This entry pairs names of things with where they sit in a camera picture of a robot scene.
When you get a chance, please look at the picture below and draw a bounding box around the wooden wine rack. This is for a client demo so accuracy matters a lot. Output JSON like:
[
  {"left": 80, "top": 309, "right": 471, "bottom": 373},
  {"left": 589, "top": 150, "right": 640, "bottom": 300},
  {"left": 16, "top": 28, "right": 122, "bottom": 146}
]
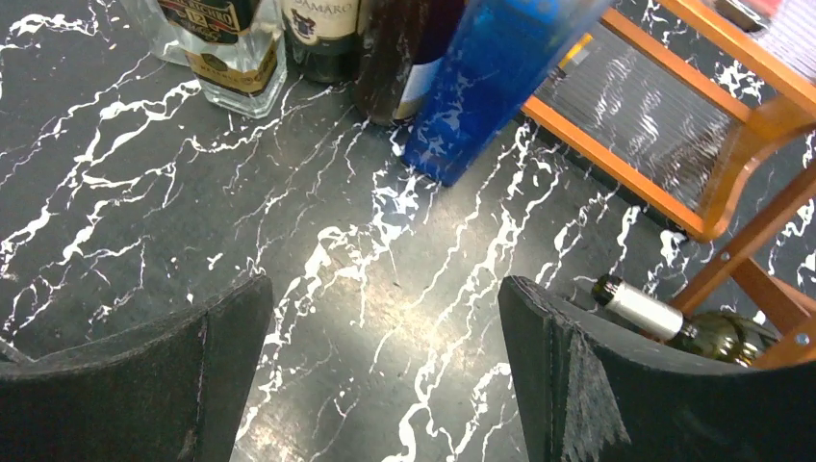
[{"left": 671, "top": 163, "right": 815, "bottom": 369}]

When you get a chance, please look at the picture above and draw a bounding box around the dark green wine bottle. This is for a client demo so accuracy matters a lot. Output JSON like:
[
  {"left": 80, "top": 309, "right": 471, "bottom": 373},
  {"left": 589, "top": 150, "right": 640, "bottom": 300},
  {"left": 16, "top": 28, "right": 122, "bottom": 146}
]
[{"left": 281, "top": 0, "right": 365, "bottom": 84}]

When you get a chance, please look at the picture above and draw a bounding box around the dark bottle rack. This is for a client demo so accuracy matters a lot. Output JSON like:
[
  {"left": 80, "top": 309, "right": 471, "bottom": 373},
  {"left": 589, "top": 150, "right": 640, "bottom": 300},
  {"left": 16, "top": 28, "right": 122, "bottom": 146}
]
[{"left": 158, "top": 0, "right": 287, "bottom": 118}]

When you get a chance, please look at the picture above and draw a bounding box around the orange wooden shelf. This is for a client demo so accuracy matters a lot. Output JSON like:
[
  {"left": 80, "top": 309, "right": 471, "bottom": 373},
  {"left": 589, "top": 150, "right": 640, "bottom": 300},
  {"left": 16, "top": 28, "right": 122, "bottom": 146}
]
[{"left": 523, "top": 1, "right": 815, "bottom": 242}]

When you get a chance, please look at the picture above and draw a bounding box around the yellow small object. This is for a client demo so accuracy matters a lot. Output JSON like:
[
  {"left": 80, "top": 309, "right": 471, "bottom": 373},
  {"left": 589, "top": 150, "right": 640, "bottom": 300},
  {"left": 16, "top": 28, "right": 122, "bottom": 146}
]
[{"left": 558, "top": 33, "right": 594, "bottom": 72}]

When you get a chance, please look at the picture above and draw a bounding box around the gold foil wine bottle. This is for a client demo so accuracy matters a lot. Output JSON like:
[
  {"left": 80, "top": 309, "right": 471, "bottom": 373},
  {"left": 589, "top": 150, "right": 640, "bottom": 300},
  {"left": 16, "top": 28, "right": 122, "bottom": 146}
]
[{"left": 352, "top": 0, "right": 467, "bottom": 126}]

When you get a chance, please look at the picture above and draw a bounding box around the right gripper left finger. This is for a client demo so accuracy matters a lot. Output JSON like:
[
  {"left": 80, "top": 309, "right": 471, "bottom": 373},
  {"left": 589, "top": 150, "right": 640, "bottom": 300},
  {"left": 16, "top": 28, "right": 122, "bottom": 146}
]
[{"left": 1, "top": 275, "right": 274, "bottom": 461}]

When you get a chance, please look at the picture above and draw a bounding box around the blue glass bottle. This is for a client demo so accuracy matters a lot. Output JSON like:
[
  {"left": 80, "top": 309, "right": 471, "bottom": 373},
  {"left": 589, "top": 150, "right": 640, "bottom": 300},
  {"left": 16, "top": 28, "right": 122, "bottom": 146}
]
[{"left": 401, "top": 0, "right": 611, "bottom": 187}]

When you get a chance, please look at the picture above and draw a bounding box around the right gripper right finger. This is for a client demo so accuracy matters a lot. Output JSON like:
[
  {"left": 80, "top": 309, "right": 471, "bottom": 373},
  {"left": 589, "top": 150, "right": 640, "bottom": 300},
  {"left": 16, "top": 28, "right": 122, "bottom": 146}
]
[{"left": 497, "top": 276, "right": 815, "bottom": 461}]

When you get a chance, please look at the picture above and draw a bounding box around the silver capped wine bottle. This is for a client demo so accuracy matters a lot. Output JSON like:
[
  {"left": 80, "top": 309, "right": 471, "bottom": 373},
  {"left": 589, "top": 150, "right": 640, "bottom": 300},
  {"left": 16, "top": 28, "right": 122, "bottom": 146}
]
[{"left": 591, "top": 274, "right": 778, "bottom": 367}]

